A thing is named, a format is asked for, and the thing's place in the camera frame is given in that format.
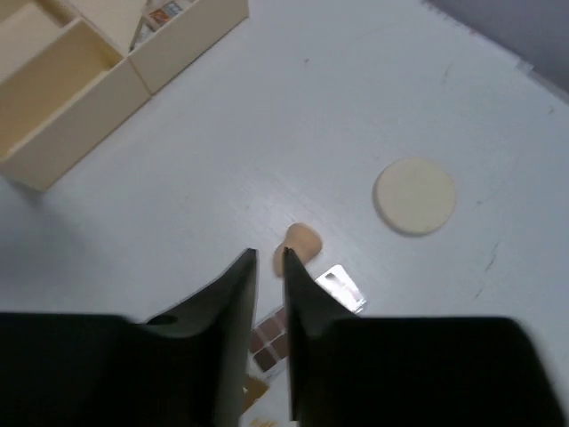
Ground beige makeup sponge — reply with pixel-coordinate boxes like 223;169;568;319
273;222;323;277

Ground wooden organizer tray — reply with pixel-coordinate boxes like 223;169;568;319
1;0;249;191

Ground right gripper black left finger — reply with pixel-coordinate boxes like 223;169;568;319
1;249;258;426

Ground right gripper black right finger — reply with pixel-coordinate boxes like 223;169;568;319
283;248;567;426

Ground colourful small eyeshadow palette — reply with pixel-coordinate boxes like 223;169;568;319
145;1;188;28

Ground grey palette box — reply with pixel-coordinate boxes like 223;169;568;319
129;17;155;52

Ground round cream powder puff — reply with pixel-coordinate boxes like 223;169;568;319
373;157;457;237

